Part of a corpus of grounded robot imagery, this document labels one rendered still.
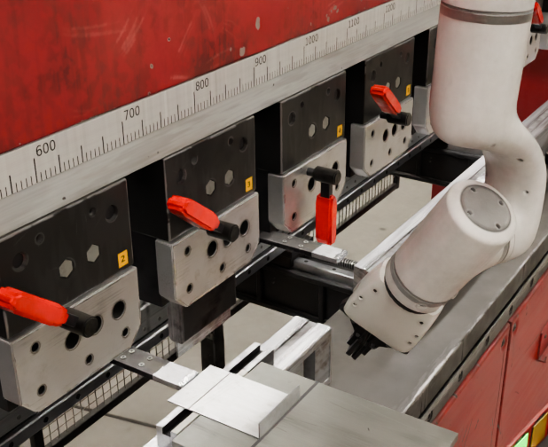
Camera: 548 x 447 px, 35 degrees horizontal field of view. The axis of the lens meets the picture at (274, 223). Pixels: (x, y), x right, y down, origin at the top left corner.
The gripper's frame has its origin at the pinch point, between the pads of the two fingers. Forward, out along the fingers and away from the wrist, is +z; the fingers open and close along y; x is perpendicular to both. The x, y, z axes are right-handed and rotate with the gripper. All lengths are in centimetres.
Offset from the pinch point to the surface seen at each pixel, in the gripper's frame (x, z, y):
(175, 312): 20.6, -12.5, 20.7
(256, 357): 10.5, 1.2, 10.3
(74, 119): 28, -40, 34
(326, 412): 16.2, -6.8, 0.3
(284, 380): 13.0, -2.2, 6.1
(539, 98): -182, 74, -22
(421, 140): -92, 42, 5
